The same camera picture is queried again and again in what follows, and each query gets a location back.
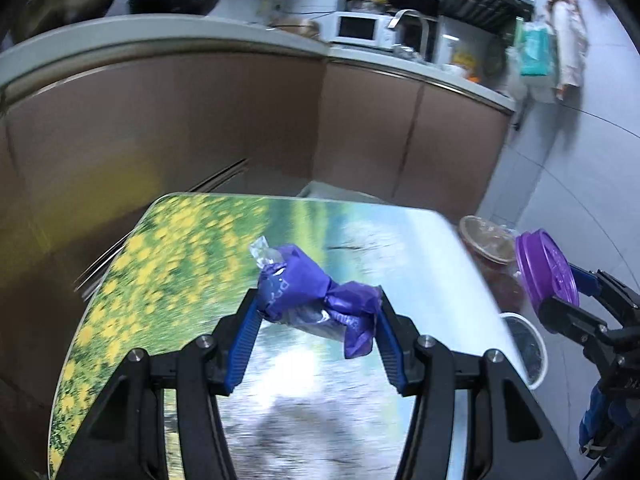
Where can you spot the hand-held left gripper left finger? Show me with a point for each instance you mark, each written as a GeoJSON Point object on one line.
{"type": "Point", "coordinates": [242, 347]}

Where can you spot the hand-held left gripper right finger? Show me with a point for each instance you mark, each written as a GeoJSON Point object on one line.
{"type": "Point", "coordinates": [391, 352]}

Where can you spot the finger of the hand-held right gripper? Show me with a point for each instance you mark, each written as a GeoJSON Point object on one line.
{"type": "Point", "coordinates": [612, 290]}
{"type": "Point", "coordinates": [575, 322]}

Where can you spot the purple plastic lid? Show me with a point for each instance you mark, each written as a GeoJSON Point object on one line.
{"type": "Point", "coordinates": [545, 270]}

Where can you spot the purple snack wrapper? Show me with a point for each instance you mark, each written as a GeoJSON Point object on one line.
{"type": "Point", "coordinates": [300, 290]}

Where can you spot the beige trash bin with liner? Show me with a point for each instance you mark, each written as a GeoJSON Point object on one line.
{"type": "Point", "coordinates": [492, 255]}

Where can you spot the blue fabric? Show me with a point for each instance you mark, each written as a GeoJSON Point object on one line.
{"type": "Point", "coordinates": [597, 415]}

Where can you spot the white round container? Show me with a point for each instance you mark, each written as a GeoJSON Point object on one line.
{"type": "Point", "coordinates": [530, 350]}

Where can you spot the table with printed landscape top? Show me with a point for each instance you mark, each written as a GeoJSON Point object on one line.
{"type": "Point", "coordinates": [175, 270]}

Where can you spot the brown kitchen cabinet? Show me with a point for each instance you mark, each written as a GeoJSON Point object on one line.
{"type": "Point", "coordinates": [200, 120]}

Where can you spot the green plastic bag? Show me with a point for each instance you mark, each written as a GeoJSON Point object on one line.
{"type": "Point", "coordinates": [536, 50]}

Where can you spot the hanging light cloth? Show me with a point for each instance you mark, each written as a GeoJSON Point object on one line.
{"type": "Point", "coordinates": [567, 35]}

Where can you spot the yellow food packet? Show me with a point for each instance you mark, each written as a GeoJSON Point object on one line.
{"type": "Point", "coordinates": [465, 60]}

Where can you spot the white microwave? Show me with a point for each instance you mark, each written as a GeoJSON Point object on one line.
{"type": "Point", "coordinates": [357, 30]}

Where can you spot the white kitchen countertop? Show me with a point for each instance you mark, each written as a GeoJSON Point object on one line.
{"type": "Point", "coordinates": [150, 35]}

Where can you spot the metal faucet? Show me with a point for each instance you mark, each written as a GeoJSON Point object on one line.
{"type": "Point", "coordinates": [407, 15]}

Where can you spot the metal wok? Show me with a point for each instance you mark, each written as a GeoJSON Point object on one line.
{"type": "Point", "coordinates": [65, 5]}

